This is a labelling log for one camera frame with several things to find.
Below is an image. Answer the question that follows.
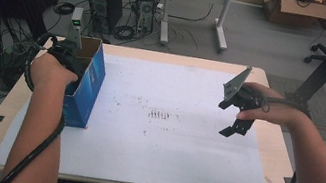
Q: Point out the brown cardboard box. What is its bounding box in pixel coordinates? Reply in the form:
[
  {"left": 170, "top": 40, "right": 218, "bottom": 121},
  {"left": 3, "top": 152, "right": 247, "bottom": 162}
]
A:
[{"left": 257, "top": 0, "right": 326, "bottom": 33}]

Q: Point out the white paper sheet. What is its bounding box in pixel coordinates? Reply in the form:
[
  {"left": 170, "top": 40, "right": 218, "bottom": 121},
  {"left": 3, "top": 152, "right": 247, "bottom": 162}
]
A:
[{"left": 0, "top": 34, "right": 288, "bottom": 183}]

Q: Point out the person's left hand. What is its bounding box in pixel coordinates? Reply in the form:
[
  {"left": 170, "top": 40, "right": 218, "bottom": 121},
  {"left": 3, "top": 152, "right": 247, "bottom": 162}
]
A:
[{"left": 26, "top": 50, "right": 82, "bottom": 97}]

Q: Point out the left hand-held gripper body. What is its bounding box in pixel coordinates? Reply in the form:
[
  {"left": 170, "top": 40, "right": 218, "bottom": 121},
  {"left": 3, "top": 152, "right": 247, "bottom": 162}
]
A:
[{"left": 43, "top": 15, "right": 96, "bottom": 83}]

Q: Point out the small black cable coil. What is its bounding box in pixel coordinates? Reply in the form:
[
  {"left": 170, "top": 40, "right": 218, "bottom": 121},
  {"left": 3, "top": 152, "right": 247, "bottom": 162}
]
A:
[{"left": 53, "top": 0, "right": 77, "bottom": 18}]

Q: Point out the small silver power unit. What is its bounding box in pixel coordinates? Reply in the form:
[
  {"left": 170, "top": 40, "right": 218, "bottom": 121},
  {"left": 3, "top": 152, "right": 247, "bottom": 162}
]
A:
[{"left": 69, "top": 6, "right": 85, "bottom": 28}]

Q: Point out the blue cardboard box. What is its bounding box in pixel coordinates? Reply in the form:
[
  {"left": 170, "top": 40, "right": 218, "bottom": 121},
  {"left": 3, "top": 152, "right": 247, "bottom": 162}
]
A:
[{"left": 58, "top": 33, "right": 113, "bottom": 132}]

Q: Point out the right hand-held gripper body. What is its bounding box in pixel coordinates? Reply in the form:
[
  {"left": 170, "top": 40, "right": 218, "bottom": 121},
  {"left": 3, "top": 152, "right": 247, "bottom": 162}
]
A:
[{"left": 217, "top": 61, "right": 271, "bottom": 118}]

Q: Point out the black computer tower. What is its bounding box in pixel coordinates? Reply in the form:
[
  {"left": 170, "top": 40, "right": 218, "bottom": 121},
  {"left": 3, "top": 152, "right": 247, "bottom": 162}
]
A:
[{"left": 82, "top": 0, "right": 126, "bottom": 37}]

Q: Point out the person's right hand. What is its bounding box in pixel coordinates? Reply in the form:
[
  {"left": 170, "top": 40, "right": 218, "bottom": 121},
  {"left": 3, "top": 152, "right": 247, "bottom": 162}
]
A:
[{"left": 234, "top": 80, "right": 315, "bottom": 132}]

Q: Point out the open-frame computer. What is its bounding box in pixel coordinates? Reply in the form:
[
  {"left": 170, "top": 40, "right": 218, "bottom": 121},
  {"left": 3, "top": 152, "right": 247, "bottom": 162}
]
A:
[{"left": 126, "top": 0, "right": 160, "bottom": 36}]

